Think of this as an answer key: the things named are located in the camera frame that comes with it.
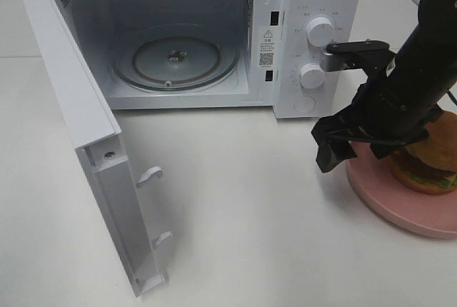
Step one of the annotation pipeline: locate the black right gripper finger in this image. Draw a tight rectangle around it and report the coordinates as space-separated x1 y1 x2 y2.
370 141 406 159
311 106 357 173

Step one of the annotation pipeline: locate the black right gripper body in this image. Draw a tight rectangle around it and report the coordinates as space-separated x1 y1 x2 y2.
351 67 434 143

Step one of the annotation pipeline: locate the burger with sesame bun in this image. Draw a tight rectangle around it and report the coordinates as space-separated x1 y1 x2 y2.
387 111 456 195

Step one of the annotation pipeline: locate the pink round plate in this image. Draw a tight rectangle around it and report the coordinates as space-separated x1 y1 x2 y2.
346 142 456 239

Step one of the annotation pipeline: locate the white microwave door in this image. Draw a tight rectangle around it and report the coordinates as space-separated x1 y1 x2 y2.
23 0 172 296

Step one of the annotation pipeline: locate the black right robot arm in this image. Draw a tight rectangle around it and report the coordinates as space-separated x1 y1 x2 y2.
311 0 456 173

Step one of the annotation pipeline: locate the lower white microwave knob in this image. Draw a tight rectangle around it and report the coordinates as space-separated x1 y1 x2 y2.
299 64 326 89

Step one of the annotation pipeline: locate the white microwave knob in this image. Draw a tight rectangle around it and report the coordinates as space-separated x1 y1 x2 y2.
299 64 326 89
306 16 336 47

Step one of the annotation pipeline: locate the upper white microwave knob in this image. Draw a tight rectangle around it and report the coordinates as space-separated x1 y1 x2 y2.
306 16 336 47

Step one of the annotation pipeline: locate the white microwave oven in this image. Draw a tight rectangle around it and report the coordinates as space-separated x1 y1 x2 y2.
61 0 358 119

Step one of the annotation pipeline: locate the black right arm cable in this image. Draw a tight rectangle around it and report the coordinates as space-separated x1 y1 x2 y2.
331 87 457 144

